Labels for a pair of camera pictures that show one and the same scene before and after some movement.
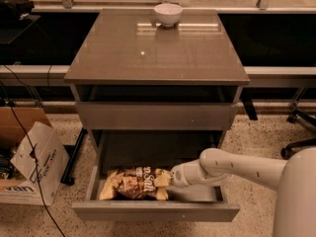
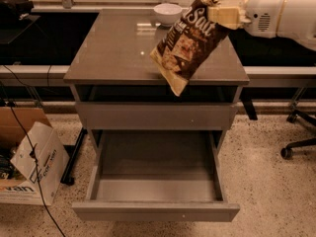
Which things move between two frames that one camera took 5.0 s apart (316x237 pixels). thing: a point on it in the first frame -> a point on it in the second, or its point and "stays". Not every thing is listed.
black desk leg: (68, 178) stays
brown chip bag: (129, 184) -> (190, 43)
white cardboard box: (33, 157) stays
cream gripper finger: (161, 194) -> (234, 1)
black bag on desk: (14, 7) stays
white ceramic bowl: (167, 14) stays
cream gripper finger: (161, 180) -> (231, 17)
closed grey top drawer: (153, 115) stays
